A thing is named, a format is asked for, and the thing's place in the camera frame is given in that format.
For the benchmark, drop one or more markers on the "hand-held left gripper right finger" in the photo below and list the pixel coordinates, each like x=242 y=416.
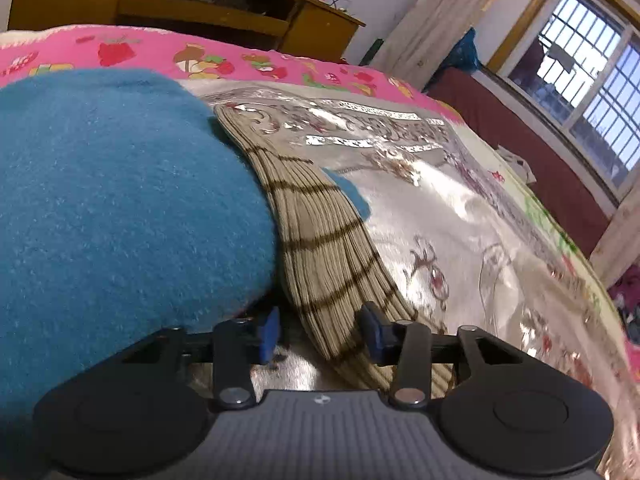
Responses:
x=370 y=332

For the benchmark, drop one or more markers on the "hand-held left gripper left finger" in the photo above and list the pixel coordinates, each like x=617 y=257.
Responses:
x=269 y=335

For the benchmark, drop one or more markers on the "beige striped knit sweater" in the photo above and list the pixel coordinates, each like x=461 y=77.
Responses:
x=320 y=240

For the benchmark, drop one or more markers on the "blue fleece garment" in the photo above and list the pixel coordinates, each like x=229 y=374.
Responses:
x=120 y=210

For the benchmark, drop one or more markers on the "dark clothes pile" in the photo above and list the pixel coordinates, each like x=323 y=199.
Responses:
x=627 y=295

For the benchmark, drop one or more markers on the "silver floral bed cover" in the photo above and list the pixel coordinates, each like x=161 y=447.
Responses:
x=450 y=240

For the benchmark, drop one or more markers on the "white cloth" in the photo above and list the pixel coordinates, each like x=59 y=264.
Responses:
x=520 y=165

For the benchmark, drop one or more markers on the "maroon sofa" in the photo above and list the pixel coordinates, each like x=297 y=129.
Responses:
x=520 y=120

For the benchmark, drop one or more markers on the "beige curtain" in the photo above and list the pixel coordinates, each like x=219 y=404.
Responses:
x=622 y=235
x=440 y=20

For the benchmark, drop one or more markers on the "blue plastic bag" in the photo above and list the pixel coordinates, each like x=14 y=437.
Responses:
x=465 y=52

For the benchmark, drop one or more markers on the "pink printed blanket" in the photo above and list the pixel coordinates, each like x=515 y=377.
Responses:
x=150 y=50

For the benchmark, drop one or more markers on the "yellow wooden desk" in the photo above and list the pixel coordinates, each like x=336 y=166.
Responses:
x=320 y=25

